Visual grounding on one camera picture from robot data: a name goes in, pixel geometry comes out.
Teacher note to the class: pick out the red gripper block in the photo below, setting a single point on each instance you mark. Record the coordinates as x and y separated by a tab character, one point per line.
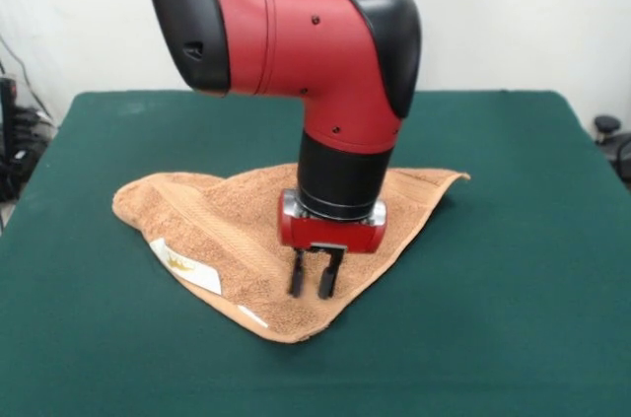
330	234

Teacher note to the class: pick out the tan terry towel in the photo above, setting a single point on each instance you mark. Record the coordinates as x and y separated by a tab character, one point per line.
197	220

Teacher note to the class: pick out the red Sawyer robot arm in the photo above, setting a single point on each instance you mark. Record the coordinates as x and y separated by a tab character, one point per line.
305	42

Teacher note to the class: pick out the dark green table cloth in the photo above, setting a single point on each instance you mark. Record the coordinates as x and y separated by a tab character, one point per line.
98	289

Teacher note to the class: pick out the black office chair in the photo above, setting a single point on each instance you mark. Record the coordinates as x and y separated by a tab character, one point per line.
616	141

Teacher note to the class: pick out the black equipment box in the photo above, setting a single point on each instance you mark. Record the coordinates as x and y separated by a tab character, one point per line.
7	116

